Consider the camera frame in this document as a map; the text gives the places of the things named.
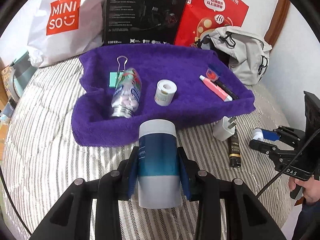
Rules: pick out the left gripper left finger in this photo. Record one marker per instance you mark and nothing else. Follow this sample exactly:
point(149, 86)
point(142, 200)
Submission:
point(132, 168)

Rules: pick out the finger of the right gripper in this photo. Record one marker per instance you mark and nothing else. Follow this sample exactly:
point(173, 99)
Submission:
point(270, 135)
point(262, 147)

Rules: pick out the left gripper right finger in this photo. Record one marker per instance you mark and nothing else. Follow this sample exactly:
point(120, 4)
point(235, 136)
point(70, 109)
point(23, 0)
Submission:
point(183, 163)

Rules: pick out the white blue cylinder bottle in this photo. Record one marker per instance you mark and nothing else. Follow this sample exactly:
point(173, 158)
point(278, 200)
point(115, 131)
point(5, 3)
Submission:
point(158, 173)

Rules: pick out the pink white pen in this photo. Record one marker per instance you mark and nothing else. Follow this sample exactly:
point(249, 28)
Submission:
point(216, 89)

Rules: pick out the clear candy bottle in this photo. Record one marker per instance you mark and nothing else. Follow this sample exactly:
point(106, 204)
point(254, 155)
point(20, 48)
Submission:
point(126, 97)

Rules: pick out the white tape roll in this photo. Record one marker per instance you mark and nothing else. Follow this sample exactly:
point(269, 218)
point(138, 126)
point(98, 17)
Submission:
point(165, 92)

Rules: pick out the blue pink small container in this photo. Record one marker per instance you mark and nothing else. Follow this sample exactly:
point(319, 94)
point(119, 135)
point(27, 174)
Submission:
point(213, 73)

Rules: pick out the teal binder clip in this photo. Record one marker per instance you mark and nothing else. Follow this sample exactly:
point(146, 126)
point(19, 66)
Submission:
point(115, 76)

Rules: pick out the black comb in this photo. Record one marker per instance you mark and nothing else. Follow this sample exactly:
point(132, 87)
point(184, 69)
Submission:
point(226, 89)

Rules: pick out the person right hand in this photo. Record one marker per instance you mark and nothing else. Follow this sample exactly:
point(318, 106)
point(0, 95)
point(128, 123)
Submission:
point(311, 188)

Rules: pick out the black gold sachet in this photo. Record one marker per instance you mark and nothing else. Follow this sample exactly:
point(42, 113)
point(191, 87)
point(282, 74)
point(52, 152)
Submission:
point(234, 150)

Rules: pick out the white charger plug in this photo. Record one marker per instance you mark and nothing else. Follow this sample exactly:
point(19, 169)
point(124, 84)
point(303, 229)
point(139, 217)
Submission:
point(224, 128)

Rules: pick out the purple towel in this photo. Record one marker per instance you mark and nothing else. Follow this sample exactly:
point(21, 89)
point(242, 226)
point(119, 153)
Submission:
point(193, 104)

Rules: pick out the grey Nike backpack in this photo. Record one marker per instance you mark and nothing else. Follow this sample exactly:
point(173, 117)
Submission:
point(249, 53)

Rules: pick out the red paper bag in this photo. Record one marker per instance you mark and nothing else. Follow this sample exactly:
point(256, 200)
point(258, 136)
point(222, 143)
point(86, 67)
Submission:
point(200, 17)

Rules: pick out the teal grey bin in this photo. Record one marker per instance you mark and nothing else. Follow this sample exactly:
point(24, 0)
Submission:
point(21, 73)

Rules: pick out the black Hecate headset box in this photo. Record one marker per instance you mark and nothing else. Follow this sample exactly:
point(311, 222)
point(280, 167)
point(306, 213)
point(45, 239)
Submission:
point(142, 21)

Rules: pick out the white Miniso shopping bag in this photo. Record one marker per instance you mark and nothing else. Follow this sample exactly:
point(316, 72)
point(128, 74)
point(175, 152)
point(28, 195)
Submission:
point(64, 28)

